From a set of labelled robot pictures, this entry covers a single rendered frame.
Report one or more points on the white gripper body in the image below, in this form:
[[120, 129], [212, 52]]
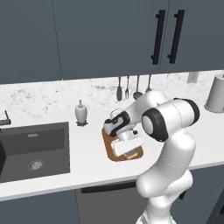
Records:
[[127, 145]]

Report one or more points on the hanging dark ladle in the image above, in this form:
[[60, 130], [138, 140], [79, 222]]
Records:
[[137, 94]]

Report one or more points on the dark grey sink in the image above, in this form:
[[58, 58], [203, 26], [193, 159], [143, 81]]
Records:
[[35, 151]]

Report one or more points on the white soap dispenser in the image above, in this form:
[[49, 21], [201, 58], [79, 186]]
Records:
[[81, 112]]

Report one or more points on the grey wall socket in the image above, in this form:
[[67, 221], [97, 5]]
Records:
[[192, 77]]

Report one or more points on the black tap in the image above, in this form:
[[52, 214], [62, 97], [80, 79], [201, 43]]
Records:
[[6, 119]]

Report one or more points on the yellow sponge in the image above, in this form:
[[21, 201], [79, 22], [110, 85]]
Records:
[[133, 155]]

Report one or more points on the white paper towel roll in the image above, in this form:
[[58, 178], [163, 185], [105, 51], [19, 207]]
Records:
[[216, 94]]

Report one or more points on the hanging dark spoon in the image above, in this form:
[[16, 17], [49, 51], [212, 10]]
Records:
[[148, 87]]

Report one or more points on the hanging dark fork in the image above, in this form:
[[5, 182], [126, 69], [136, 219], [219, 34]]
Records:
[[127, 91]]

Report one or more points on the grey dishwasher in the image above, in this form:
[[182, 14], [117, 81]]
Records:
[[110, 207]]

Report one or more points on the blue-grey base cupboard door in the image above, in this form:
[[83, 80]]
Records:
[[35, 211], [204, 186]]

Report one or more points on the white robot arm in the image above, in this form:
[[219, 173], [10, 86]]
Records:
[[175, 145]]

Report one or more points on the brown wooden cutting board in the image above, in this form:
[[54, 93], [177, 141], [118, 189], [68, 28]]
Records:
[[108, 147]]

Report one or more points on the hanging dark spatula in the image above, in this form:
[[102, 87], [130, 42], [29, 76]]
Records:
[[119, 92]]

